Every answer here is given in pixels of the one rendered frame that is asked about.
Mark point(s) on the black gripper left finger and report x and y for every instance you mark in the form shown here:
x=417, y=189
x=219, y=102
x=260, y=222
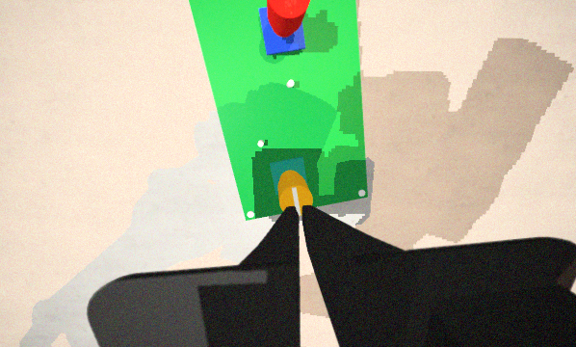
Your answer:
x=256, y=303

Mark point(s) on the green circuit board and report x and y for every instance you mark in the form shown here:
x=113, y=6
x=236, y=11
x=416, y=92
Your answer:
x=292, y=120

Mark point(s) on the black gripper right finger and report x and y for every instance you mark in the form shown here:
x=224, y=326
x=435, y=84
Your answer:
x=378, y=295

